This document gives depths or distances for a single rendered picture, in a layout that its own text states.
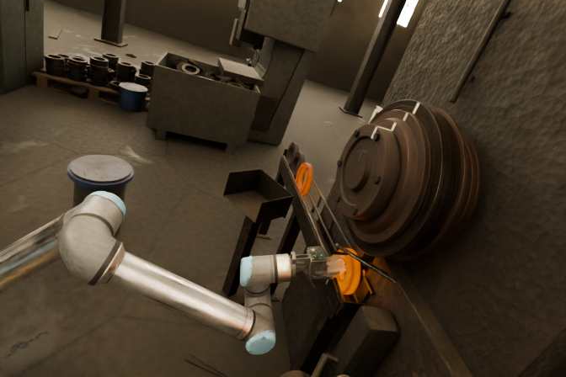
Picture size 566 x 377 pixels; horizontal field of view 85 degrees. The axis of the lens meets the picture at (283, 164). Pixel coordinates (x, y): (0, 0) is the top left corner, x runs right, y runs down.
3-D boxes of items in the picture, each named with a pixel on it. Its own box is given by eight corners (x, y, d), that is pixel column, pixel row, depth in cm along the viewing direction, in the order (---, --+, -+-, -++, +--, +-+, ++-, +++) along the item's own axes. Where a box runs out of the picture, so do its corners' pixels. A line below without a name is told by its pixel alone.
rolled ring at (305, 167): (299, 160, 182) (305, 161, 183) (292, 190, 183) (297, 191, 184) (310, 164, 164) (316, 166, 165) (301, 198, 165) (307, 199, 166)
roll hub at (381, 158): (339, 188, 110) (372, 115, 99) (368, 241, 85) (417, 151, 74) (325, 185, 109) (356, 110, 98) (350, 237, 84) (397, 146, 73)
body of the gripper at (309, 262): (328, 261, 101) (292, 264, 99) (327, 280, 105) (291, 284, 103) (323, 245, 107) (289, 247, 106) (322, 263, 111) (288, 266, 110)
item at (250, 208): (228, 268, 193) (260, 168, 164) (253, 300, 178) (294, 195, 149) (200, 279, 178) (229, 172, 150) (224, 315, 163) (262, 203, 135)
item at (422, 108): (346, 201, 125) (399, 88, 106) (400, 298, 83) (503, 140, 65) (332, 198, 123) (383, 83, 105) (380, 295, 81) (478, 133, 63)
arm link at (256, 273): (240, 273, 109) (238, 251, 105) (274, 270, 111) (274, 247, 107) (240, 294, 101) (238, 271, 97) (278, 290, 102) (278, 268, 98)
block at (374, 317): (359, 358, 100) (392, 307, 91) (368, 384, 93) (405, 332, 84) (328, 356, 97) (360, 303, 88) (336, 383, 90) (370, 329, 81)
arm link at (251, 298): (245, 326, 104) (243, 300, 99) (244, 298, 115) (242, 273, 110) (273, 322, 106) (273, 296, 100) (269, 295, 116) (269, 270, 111)
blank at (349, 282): (349, 240, 114) (341, 238, 113) (366, 268, 100) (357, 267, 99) (335, 273, 119) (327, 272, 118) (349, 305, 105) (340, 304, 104)
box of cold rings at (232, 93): (237, 130, 416) (253, 71, 385) (242, 156, 344) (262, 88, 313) (157, 111, 385) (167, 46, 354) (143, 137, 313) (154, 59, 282)
